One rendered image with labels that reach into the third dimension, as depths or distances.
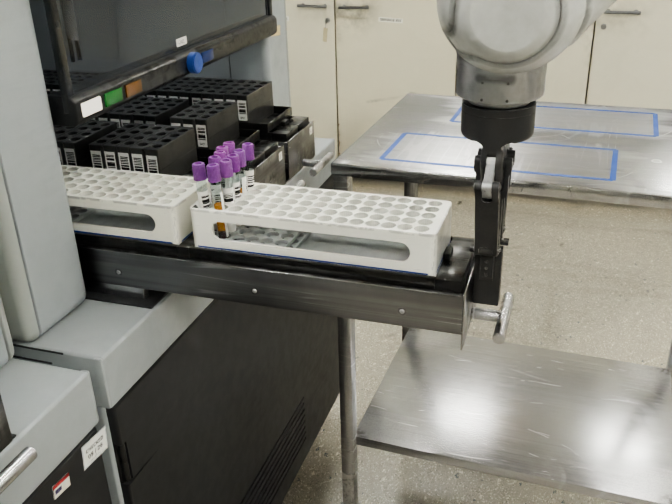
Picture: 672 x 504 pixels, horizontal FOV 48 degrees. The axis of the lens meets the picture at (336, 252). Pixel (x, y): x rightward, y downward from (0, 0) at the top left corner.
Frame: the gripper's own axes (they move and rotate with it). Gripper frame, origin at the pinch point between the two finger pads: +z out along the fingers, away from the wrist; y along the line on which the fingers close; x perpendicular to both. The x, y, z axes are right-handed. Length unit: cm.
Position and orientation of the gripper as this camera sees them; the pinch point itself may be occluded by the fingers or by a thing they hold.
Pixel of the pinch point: (487, 274)
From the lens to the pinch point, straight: 87.4
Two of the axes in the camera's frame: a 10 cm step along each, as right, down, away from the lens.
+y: -3.1, 4.2, -8.5
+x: 9.5, 1.1, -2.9
